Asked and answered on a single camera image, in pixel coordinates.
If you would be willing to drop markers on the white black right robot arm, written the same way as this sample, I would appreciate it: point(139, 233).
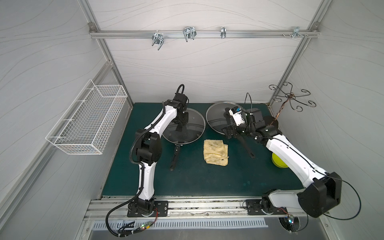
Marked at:
point(322, 190)

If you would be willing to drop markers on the left black frying pan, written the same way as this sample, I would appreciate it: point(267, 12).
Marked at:
point(175, 156)

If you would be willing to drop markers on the horizontal aluminium rail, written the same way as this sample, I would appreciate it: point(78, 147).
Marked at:
point(201, 34)

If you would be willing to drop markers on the metal u-bolt clamp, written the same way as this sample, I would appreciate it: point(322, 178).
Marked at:
point(189, 33)
point(157, 39)

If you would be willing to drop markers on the glass pot lid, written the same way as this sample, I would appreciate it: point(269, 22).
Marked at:
point(217, 110)
point(195, 117)

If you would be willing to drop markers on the left metal u-bolt clamp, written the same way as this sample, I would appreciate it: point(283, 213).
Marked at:
point(157, 39)

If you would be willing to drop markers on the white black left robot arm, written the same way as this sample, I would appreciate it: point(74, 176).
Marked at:
point(147, 149)

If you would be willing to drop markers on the black base copper hook stand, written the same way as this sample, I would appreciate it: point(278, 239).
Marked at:
point(285, 94)

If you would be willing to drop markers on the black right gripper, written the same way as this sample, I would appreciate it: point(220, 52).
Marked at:
point(231, 129)

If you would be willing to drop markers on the right black frying pan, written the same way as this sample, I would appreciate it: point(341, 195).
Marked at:
point(244, 145)

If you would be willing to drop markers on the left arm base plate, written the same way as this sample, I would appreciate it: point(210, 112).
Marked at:
point(156, 208)

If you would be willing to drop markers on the lime green bowl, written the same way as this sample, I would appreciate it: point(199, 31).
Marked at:
point(278, 162)

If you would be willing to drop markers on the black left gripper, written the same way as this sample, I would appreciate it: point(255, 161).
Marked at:
point(182, 117)

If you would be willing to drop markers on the right metal bolt clamp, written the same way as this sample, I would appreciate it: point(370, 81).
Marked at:
point(296, 34)

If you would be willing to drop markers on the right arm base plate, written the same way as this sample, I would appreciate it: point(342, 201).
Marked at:
point(258, 207)

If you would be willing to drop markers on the black frying pan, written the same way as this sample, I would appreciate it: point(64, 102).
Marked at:
point(244, 145)
point(175, 156)

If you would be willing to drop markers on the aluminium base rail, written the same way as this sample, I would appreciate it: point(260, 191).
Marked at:
point(185, 208)

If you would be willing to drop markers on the yellow cleaning cloth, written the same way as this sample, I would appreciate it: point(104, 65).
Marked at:
point(216, 152)

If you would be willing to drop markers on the white wire basket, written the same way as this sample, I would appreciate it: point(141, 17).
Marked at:
point(85, 127)

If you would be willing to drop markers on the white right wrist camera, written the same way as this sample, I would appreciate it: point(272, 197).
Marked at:
point(237, 114)

